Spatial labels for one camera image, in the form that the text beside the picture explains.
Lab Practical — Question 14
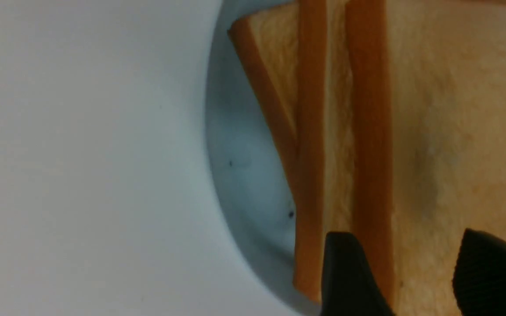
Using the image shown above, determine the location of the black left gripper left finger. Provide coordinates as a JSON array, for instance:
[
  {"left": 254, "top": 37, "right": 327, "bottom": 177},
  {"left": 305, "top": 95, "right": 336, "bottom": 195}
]
[{"left": 321, "top": 232, "right": 394, "bottom": 316}]

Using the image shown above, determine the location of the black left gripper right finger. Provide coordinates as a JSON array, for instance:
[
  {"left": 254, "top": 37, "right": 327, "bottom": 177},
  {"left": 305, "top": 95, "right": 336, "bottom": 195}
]
[{"left": 452, "top": 229, "right": 506, "bottom": 316}]

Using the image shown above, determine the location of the toast bread slice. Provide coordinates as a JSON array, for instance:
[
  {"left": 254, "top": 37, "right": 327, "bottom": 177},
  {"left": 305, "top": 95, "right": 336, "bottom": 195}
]
[
  {"left": 228, "top": 1, "right": 299, "bottom": 197},
  {"left": 345, "top": 0, "right": 506, "bottom": 316},
  {"left": 293, "top": 0, "right": 354, "bottom": 303}
]

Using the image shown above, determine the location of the light blue bread plate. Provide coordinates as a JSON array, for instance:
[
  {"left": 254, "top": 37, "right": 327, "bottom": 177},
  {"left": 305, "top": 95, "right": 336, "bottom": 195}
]
[{"left": 205, "top": 0, "right": 320, "bottom": 316}]

